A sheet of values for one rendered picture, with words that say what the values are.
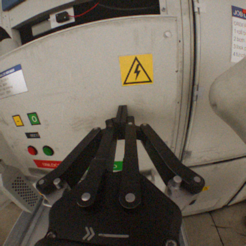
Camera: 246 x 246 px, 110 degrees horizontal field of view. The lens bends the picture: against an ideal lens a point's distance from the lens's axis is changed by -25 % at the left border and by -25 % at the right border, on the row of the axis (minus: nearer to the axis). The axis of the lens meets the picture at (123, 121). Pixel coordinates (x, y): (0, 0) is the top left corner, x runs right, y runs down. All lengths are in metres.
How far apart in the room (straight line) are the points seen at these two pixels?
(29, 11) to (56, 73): 0.41
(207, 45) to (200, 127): 0.32
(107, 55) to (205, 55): 0.36
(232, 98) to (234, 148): 0.52
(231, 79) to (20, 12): 0.71
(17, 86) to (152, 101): 0.29
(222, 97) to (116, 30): 0.24
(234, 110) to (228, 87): 0.05
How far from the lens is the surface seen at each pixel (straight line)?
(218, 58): 0.52
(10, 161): 0.72
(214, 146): 0.68
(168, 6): 0.49
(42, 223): 0.60
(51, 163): 0.39
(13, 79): 0.33
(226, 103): 0.30
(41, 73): 0.27
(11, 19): 0.68
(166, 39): 0.22
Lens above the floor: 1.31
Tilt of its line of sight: 26 degrees down
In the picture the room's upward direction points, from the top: 7 degrees counter-clockwise
